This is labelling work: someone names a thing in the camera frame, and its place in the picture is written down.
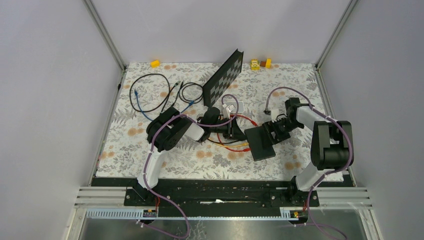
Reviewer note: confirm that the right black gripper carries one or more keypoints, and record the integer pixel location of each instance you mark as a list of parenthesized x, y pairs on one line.
[(269, 128)]

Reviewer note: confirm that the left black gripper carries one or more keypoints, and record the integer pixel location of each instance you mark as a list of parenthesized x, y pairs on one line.
[(237, 133)]

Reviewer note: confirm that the black network switch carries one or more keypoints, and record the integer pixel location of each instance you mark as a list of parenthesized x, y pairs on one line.
[(254, 138)]

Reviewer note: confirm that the white network switch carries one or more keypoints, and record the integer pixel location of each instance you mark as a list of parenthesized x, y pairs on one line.
[(236, 107)]

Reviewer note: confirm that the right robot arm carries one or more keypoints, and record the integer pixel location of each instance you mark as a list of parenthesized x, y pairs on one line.
[(331, 147)]

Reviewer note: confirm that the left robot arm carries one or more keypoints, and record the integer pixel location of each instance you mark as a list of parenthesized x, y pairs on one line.
[(165, 131)]

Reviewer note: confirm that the yellow patterned toy block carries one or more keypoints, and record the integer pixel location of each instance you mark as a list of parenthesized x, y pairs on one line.
[(255, 65)]

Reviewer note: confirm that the checkerboard calibration board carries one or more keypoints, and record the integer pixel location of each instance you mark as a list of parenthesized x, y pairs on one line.
[(220, 81)]

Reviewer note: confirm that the yellow toy block left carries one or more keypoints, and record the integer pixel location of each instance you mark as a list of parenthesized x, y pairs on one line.
[(155, 63)]

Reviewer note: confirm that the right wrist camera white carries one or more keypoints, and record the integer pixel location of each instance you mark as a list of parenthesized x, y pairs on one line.
[(273, 113)]

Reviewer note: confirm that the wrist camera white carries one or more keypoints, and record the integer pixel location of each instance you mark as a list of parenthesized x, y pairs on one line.
[(273, 113), (227, 110)]

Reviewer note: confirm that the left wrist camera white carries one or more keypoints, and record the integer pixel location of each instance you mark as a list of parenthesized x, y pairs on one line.
[(227, 110)]

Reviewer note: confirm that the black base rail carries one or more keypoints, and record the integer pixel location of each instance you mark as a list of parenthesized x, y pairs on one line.
[(210, 197)]

